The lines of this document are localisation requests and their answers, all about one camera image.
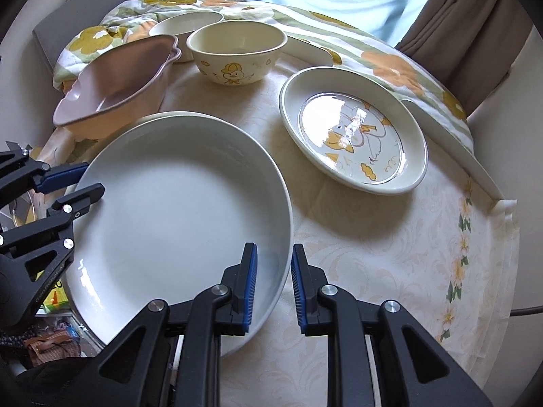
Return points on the cream plate with duck print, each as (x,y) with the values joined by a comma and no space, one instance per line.
(356,135)

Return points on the plain white bowl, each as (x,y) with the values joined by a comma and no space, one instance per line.
(186,23)

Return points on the grey metal rod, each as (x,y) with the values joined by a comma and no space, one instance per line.
(526,311)

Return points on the white raised table rim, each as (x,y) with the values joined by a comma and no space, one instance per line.
(314,53)

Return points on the grey cushion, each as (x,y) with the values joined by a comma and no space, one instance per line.
(55,29)

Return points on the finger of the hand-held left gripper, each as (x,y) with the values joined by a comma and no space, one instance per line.
(80,199)
(63,176)

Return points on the pink bowl with wavy rim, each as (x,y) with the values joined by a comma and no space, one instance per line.
(127,101)

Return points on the brown curtain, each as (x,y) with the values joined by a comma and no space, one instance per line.
(458,29)

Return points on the floral blanket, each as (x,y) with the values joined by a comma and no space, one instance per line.
(382,63)

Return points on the large white plate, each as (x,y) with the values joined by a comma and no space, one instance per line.
(178,220)
(178,113)

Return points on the brown checked bag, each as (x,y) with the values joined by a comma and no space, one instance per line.
(51,343)

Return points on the dark cloth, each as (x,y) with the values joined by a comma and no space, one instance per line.
(42,383)

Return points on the yellow packet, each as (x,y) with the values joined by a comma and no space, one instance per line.
(55,299)

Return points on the cream floral tablecloth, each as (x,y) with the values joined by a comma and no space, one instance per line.
(382,241)

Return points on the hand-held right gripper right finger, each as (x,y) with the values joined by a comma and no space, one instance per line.
(298,294)

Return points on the cream bowl with duck print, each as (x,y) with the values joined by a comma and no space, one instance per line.
(229,72)

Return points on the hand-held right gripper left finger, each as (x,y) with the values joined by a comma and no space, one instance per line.
(249,292)

